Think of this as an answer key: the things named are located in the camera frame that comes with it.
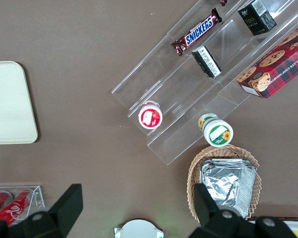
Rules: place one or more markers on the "aluminium foil tray stack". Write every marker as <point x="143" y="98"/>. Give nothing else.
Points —
<point x="226" y="183"/>

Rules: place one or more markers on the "light wicker basket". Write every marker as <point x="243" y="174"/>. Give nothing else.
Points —
<point x="226" y="152"/>

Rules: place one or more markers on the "small black carton box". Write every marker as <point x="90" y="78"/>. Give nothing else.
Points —
<point x="207" y="62"/>
<point x="257" y="17"/>

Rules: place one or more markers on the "green lid sunflower cup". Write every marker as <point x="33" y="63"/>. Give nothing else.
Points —
<point x="218" y="135"/>

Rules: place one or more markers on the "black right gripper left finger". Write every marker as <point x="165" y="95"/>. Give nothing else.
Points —
<point x="64" y="208"/>

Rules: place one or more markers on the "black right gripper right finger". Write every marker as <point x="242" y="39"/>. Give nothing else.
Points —
<point x="208" y="213"/>

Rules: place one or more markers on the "red lid snack cup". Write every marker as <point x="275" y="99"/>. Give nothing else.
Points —
<point x="150" y="117"/>

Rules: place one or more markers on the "clear acrylic bottle rack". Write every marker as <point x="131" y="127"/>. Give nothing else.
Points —
<point x="38" y="198"/>

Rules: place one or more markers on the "cream plastic tray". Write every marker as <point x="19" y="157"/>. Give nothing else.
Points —
<point x="10" y="104"/>

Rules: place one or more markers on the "red chocolate chip cookie box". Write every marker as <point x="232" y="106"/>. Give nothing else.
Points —
<point x="275" y="67"/>

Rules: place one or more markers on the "clear acrylic stepped shelf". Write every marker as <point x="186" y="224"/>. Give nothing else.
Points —
<point x="178" y="81"/>

